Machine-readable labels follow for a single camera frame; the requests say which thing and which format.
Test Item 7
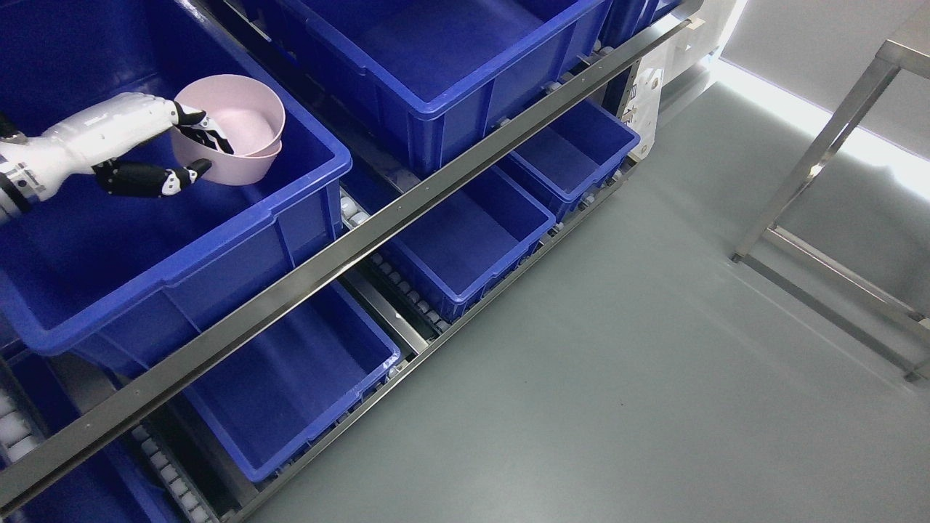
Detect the blue bin bottom left corner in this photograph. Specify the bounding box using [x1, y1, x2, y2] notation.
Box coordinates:
[1, 348, 183, 522]

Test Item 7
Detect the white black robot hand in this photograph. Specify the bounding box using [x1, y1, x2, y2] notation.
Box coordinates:
[27, 92, 233, 198]

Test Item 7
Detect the large blue bin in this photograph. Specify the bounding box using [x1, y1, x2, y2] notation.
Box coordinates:
[243, 1, 610, 175]
[1, 1, 352, 376]

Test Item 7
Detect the blue bin top right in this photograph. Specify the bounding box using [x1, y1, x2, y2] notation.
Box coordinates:
[600, 1, 682, 47]

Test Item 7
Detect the steel shelf rail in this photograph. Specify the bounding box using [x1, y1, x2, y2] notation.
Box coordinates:
[2, 1, 702, 517]

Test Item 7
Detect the blue bin lower middle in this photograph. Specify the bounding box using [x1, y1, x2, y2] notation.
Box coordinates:
[378, 163, 556, 323]

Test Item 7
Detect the large blue bin centre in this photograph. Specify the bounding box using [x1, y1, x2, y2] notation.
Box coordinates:
[243, 1, 610, 175]

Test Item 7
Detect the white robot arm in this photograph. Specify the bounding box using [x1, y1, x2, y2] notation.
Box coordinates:
[1, 113, 51, 225]

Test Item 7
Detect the blue bin lower left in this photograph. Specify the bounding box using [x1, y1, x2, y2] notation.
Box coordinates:
[184, 283, 401, 483]

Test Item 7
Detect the pink bowl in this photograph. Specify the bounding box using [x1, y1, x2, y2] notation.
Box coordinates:
[170, 133, 282, 186]
[175, 74, 286, 158]

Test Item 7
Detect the large blue bin left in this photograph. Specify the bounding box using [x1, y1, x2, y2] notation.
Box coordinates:
[1, 1, 352, 376]

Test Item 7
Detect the stainless steel table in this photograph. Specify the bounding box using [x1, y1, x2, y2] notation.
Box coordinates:
[724, 1, 928, 386]

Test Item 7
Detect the blue bin lower right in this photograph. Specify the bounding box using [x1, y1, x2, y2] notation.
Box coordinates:
[498, 100, 641, 222]

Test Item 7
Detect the white sign board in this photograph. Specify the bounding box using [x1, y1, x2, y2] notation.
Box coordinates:
[618, 15, 719, 162]

